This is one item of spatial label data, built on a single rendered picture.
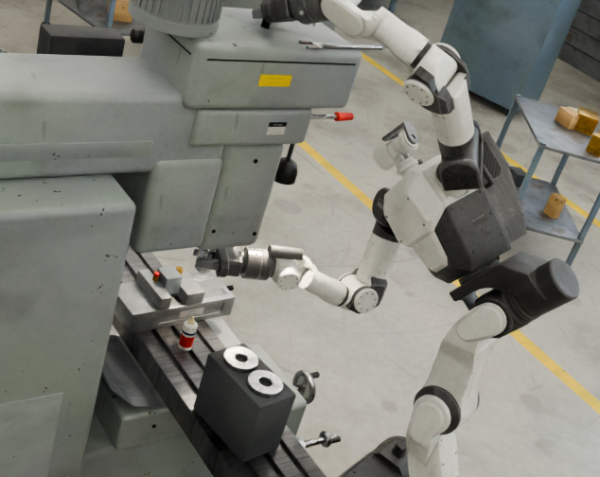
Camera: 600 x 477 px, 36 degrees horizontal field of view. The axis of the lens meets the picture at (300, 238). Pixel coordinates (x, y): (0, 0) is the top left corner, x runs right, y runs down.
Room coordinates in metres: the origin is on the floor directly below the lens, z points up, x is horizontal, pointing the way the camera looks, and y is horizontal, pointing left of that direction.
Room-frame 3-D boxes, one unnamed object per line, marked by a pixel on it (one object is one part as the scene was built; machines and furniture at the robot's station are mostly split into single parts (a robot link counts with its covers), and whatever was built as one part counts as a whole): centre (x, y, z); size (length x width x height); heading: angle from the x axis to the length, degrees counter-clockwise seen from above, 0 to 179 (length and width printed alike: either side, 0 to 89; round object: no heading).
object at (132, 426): (2.13, 0.23, 0.79); 0.50 x 0.35 x 0.12; 132
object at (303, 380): (2.47, -0.14, 0.63); 0.16 x 0.12 x 0.12; 132
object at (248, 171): (2.13, 0.23, 1.47); 0.21 x 0.19 x 0.32; 42
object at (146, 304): (2.26, 0.31, 0.98); 0.35 x 0.15 x 0.11; 134
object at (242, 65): (2.12, 0.24, 1.81); 0.47 x 0.26 x 0.16; 132
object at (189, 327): (2.11, 0.22, 0.98); 0.04 x 0.04 x 0.11
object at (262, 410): (1.85, 0.01, 1.03); 0.22 x 0.12 x 0.20; 50
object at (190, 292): (2.28, 0.29, 1.02); 0.15 x 0.06 x 0.04; 44
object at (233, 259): (2.16, 0.14, 1.22); 0.13 x 0.12 x 0.10; 21
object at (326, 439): (2.38, -0.26, 0.51); 0.22 x 0.06 x 0.06; 132
